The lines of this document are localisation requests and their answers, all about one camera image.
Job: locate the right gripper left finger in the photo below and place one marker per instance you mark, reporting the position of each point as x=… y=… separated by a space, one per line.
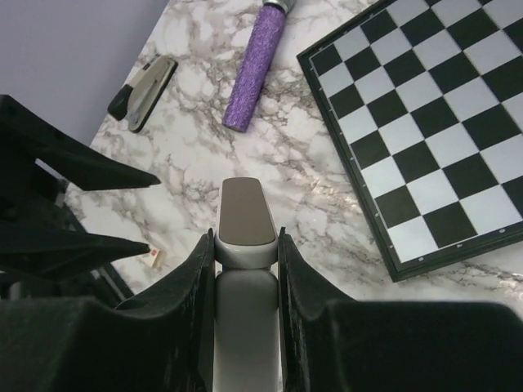
x=162 y=339

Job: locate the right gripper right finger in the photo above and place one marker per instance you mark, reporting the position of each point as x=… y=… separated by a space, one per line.
x=331 y=342

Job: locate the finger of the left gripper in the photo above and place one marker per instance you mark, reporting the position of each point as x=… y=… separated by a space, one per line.
x=79 y=164
x=58 y=254

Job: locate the white stapler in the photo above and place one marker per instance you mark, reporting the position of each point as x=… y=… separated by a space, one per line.
x=246 y=294

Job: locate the grey black stapler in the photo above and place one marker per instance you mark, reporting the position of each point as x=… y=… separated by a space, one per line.
x=136 y=99

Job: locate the purple glitter microphone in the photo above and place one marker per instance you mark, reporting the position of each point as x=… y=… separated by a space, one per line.
x=260 y=51

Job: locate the black white chessboard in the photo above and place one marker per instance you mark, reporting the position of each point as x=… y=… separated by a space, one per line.
x=423 y=101

